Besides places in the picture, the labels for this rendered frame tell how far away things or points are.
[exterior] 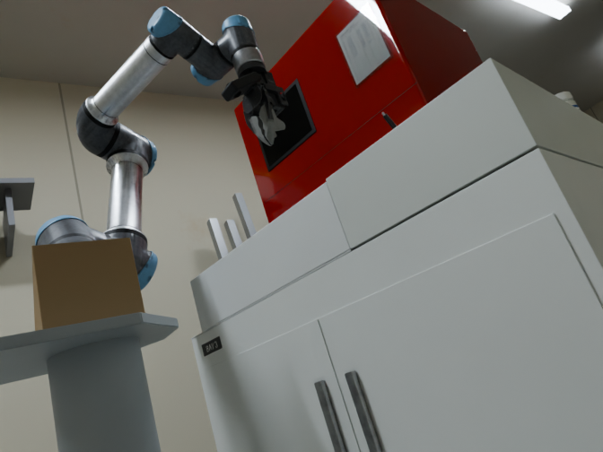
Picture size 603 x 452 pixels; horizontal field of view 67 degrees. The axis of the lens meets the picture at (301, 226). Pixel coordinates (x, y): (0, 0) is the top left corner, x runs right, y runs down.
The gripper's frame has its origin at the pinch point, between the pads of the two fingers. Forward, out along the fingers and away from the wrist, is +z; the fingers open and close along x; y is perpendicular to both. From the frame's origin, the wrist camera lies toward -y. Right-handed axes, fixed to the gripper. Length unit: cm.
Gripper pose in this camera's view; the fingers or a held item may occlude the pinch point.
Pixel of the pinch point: (266, 139)
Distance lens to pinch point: 107.5
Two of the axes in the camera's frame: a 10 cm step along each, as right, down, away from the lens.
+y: 7.2, -0.1, 7.0
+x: -6.3, 4.2, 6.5
